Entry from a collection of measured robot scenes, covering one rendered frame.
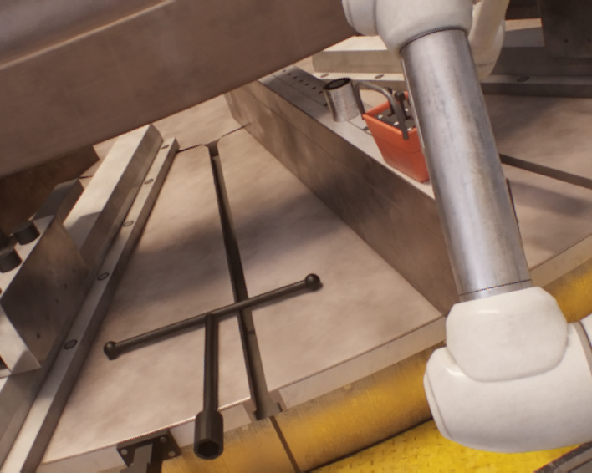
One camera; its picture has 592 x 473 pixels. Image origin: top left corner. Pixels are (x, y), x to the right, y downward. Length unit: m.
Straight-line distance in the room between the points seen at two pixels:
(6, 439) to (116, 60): 0.97
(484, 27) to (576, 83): 1.16
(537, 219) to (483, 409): 1.11
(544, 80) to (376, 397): 1.35
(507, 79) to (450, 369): 1.91
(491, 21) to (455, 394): 0.77
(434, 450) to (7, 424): 1.05
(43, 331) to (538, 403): 1.36
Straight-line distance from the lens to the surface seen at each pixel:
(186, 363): 1.95
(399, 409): 1.92
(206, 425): 1.67
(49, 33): 2.01
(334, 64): 3.43
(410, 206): 1.61
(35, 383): 2.08
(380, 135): 1.58
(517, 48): 2.80
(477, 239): 1.01
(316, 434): 1.89
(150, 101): 1.94
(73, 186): 2.64
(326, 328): 1.85
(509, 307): 0.99
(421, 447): 1.92
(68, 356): 2.16
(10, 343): 1.94
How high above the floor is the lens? 1.40
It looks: 28 degrees down
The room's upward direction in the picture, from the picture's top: 22 degrees counter-clockwise
